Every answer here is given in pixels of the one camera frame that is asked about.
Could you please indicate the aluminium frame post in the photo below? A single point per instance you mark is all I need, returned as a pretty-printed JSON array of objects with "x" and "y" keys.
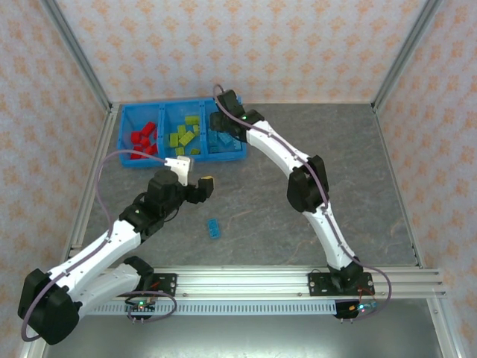
[
  {"x": 79, "y": 56},
  {"x": 407, "y": 56}
]

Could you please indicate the small circuit board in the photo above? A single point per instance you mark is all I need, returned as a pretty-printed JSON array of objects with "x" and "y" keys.
[
  {"x": 359, "y": 307},
  {"x": 141, "y": 306}
]

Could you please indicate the aluminium side rail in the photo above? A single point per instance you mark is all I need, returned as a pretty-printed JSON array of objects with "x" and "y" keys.
[
  {"x": 95, "y": 168},
  {"x": 394, "y": 168}
]

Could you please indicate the blue plastic bin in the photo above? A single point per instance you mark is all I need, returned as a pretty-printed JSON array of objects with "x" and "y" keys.
[
  {"x": 223, "y": 158},
  {"x": 126, "y": 164},
  {"x": 175, "y": 108}
]

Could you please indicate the blue two-by-four lego brick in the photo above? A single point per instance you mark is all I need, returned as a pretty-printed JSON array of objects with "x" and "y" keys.
[
  {"x": 223, "y": 138},
  {"x": 212, "y": 136},
  {"x": 233, "y": 144},
  {"x": 214, "y": 228}
]

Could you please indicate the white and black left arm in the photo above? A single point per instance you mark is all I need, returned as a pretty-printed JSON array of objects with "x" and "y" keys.
[{"x": 93, "y": 250}]

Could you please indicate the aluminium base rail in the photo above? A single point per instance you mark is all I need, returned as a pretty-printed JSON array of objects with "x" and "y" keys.
[{"x": 242, "y": 283}]

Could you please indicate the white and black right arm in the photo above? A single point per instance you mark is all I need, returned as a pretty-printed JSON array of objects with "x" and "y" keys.
[{"x": 275, "y": 149}]

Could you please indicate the red two-by-two lego brick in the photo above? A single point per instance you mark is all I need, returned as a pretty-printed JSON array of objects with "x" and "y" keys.
[
  {"x": 152, "y": 150},
  {"x": 144, "y": 142},
  {"x": 138, "y": 153}
]

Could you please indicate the red two-by-four lego brick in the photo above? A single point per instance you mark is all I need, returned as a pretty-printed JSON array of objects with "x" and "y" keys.
[
  {"x": 150, "y": 127},
  {"x": 136, "y": 137}
]

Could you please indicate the green two-by-four lego brick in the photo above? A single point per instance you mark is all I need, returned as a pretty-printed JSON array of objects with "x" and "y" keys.
[
  {"x": 191, "y": 120},
  {"x": 195, "y": 151},
  {"x": 181, "y": 129},
  {"x": 186, "y": 138},
  {"x": 173, "y": 140}
]

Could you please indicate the green two-by-two lego brick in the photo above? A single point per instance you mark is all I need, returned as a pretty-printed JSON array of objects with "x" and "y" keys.
[
  {"x": 196, "y": 129},
  {"x": 180, "y": 150}
]

